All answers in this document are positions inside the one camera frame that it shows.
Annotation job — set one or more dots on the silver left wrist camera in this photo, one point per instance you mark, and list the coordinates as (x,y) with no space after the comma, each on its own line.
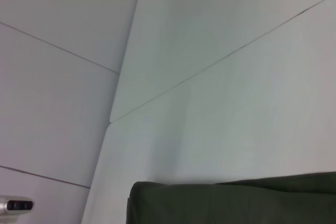
(15,205)

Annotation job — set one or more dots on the dark green FREE t-shirt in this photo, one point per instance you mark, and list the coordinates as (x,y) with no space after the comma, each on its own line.
(231,200)

